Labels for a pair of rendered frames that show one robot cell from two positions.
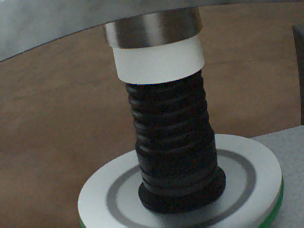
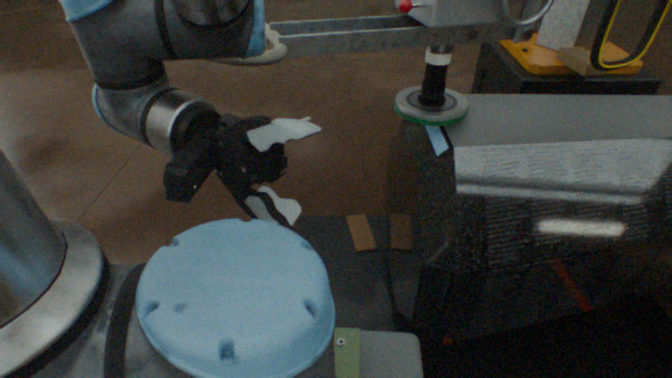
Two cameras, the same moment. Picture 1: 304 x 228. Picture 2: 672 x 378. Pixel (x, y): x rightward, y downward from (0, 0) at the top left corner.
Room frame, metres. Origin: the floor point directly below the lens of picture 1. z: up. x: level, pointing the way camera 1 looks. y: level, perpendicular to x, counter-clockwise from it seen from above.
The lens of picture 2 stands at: (-0.75, 0.36, 1.45)
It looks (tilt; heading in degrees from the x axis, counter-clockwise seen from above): 38 degrees down; 356
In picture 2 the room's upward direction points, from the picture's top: straight up
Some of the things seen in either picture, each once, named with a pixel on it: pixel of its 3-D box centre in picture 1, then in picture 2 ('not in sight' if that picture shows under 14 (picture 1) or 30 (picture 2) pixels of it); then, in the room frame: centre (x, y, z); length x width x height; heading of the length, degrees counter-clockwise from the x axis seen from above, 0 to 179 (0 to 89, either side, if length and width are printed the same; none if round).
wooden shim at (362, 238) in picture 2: not in sight; (360, 232); (0.72, 0.12, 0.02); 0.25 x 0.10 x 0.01; 5
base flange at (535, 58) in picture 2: not in sight; (564, 49); (1.12, -0.88, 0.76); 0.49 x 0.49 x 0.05; 86
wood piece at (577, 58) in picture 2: not in sight; (582, 60); (0.87, -0.81, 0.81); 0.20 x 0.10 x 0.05; 4
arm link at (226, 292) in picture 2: not in sight; (241, 335); (-0.53, 0.43, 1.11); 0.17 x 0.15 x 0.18; 90
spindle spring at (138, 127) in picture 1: (167, 93); (436, 68); (0.36, -0.01, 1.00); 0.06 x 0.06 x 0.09
